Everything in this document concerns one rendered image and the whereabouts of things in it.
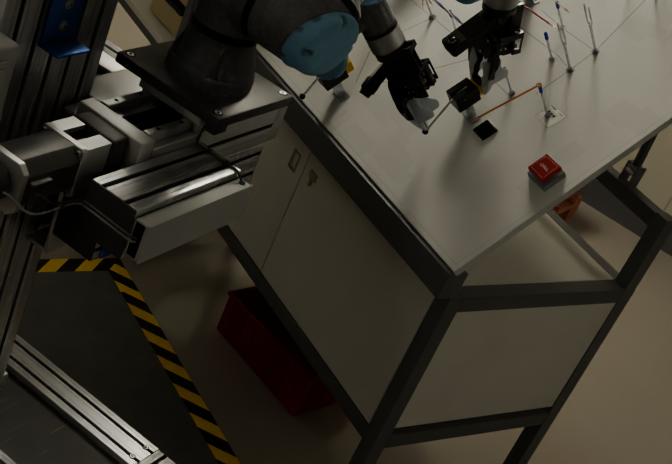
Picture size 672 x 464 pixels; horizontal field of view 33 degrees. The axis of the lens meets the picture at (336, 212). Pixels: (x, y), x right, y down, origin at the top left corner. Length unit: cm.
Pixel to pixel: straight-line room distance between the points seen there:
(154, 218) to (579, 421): 233
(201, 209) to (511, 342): 107
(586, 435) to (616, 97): 151
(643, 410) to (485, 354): 151
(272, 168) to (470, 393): 75
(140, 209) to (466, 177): 96
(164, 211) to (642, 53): 125
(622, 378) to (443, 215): 185
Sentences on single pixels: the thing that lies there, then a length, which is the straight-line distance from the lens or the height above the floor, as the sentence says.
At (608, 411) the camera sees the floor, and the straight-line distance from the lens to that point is 390.
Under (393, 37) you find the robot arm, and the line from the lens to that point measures 233.
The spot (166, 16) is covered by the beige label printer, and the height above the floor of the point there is 70.
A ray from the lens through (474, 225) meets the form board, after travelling 235.
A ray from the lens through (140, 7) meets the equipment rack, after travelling 347.
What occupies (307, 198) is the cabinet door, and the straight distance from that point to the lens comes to 273.
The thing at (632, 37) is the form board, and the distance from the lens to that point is 260.
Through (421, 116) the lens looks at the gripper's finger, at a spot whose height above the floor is 105.
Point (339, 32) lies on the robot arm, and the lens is 176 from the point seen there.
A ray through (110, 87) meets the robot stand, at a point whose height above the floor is 107.
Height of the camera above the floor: 194
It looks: 28 degrees down
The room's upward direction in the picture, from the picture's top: 24 degrees clockwise
